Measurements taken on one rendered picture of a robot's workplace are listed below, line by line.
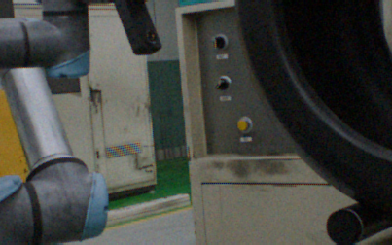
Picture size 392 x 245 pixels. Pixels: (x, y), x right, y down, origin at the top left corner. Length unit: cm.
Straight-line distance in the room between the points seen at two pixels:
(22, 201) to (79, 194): 10
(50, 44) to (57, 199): 27
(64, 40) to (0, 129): 521
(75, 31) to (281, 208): 75
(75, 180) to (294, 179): 59
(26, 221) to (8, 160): 518
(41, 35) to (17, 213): 30
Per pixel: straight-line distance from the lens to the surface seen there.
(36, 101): 165
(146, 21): 132
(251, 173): 198
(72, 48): 140
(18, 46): 138
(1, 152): 660
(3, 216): 146
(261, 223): 199
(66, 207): 149
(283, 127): 107
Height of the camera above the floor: 109
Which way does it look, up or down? 3 degrees down
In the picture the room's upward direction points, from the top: 5 degrees counter-clockwise
